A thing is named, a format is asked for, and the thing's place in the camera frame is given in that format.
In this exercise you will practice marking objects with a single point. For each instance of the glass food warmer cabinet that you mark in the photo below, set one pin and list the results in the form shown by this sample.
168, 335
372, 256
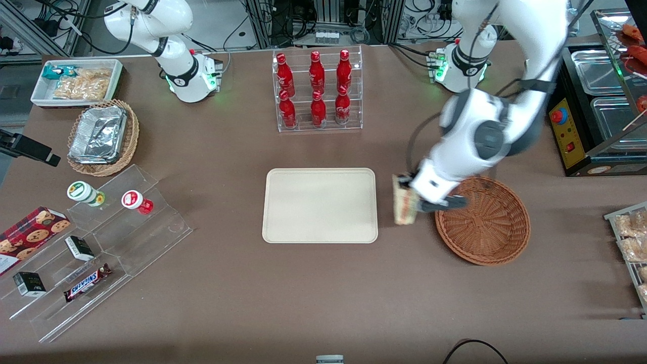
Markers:
568, 141

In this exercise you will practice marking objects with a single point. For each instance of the Snickers chocolate bar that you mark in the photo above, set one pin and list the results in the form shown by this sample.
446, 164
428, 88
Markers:
86, 283

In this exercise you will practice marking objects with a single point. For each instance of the steel warmer pan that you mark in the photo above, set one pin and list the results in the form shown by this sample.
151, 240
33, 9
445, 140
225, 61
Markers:
614, 121
596, 71

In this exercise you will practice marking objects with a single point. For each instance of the aluminium foil tray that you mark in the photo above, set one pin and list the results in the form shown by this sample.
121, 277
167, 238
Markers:
97, 134

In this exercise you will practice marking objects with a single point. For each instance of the beige plastic serving tray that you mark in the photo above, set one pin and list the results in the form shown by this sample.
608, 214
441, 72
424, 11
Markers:
319, 206

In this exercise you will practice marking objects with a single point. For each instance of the bagged fried snack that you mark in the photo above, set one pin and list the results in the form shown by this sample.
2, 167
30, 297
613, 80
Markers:
636, 249
632, 225

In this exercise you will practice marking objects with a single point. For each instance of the white power strip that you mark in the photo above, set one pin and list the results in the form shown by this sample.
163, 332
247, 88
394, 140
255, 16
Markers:
326, 37

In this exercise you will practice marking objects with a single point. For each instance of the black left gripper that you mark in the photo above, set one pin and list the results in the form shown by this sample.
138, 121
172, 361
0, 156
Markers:
405, 180

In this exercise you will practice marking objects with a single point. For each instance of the red lid cup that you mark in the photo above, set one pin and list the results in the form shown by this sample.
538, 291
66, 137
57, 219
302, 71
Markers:
134, 200

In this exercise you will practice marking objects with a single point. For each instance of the clear acrylic stepped display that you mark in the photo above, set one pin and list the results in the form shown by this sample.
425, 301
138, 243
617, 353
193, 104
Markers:
141, 242

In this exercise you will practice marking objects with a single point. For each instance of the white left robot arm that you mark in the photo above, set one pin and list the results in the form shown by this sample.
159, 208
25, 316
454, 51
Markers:
480, 136

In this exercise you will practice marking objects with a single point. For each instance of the green lid white cup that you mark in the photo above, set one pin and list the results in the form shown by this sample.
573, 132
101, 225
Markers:
81, 191

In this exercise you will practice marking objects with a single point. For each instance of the red tartan cookie box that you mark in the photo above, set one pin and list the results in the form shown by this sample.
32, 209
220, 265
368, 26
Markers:
30, 235

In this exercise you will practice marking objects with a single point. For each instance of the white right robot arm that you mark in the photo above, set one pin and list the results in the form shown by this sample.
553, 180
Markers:
177, 76

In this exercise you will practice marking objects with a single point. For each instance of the light wicker basket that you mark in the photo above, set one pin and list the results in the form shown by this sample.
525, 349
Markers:
132, 136

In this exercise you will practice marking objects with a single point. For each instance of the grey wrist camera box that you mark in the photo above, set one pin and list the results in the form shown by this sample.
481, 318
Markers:
445, 203

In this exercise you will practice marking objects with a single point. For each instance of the small black box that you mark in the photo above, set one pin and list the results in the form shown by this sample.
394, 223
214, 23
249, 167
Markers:
29, 284
80, 248

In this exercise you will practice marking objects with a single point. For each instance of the grey device edge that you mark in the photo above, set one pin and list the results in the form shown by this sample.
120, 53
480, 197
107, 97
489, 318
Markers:
329, 360

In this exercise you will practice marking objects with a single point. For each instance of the triangle sandwich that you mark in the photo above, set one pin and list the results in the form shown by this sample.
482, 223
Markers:
404, 210

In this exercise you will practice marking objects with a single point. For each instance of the teal snack packet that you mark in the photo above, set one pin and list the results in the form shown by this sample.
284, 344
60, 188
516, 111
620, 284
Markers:
53, 72

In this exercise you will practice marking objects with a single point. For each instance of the white rectangular snack bin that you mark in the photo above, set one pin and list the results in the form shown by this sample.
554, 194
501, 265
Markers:
40, 93

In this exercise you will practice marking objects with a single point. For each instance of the red cola bottle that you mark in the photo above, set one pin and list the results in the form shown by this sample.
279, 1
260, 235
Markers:
344, 73
317, 73
284, 76
342, 107
288, 112
318, 111

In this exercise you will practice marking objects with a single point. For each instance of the clear bag of crackers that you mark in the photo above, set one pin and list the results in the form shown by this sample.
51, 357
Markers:
86, 85

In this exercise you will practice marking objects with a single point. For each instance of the clear acrylic bottle rack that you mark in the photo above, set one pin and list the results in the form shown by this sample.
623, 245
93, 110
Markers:
354, 126

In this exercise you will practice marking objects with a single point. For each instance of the round brown wicker basket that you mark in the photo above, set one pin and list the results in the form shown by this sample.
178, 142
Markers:
485, 227

